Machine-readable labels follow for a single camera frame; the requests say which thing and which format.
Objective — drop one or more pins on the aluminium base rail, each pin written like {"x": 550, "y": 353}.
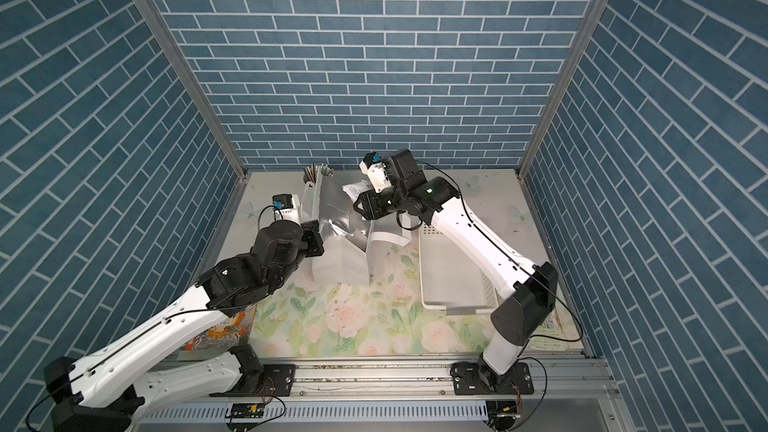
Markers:
{"x": 571, "y": 393}

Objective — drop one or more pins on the colourful printed booklet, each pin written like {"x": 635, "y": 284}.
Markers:
{"x": 224, "y": 335}

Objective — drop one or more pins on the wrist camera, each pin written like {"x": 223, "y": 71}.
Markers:
{"x": 286, "y": 207}
{"x": 373, "y": 167}

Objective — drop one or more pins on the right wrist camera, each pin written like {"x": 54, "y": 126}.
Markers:
{"x": 373, "y": 167}

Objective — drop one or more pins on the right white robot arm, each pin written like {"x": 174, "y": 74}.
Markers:
{"x": 528, "y": 291}

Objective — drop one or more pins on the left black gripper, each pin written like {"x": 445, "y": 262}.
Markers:
{"x": 313, "y": 236}

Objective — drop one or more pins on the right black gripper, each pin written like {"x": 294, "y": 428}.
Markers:
{"x": 371, "y": 210}

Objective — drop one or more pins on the white plastic basket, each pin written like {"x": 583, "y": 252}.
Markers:
{"x": 450, "y": 281}

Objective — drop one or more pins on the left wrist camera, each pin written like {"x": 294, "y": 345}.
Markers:
{"x": 286, "y": 207}

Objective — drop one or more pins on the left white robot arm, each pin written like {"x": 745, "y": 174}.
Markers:
{"x": 113, "y": 388}

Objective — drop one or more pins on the white insulated delivery bag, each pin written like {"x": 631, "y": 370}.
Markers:
{"x": 348, "y": 239}

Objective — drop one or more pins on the white ice pack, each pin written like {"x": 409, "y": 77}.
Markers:
{"x": 354, "y": 190}

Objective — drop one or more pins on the left green circuit board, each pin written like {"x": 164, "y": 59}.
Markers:
{"x": 245, "y": 411}

